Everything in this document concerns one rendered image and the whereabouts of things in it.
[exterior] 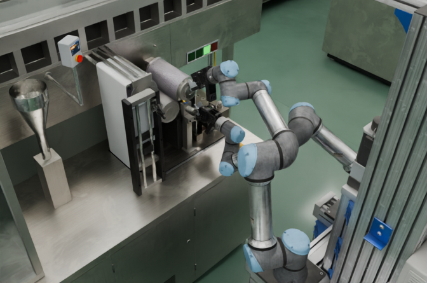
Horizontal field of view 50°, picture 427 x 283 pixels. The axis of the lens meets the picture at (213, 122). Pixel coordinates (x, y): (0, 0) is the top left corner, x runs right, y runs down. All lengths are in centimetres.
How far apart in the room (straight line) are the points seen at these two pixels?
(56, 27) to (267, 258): 131
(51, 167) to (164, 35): 91
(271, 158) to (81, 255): 92
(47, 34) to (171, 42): 72
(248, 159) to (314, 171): 211
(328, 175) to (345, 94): 118
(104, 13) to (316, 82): 295
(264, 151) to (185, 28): 112
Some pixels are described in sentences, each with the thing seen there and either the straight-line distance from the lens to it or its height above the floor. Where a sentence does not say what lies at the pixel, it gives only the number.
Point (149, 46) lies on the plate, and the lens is 246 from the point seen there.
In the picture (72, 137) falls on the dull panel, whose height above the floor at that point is 102.
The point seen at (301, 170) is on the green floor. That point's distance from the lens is 372.
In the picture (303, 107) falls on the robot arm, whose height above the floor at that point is 130.
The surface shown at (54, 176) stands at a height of 109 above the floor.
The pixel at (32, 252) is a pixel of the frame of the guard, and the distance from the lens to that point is 193.
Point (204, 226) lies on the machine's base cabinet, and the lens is 256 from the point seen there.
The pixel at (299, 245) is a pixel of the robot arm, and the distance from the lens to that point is 190.
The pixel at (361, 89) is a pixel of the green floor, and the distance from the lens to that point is 480.
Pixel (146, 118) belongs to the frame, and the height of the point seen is 130.
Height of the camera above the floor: 254
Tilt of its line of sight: 38 degrees down
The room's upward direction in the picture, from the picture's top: 1 degrees clockwise
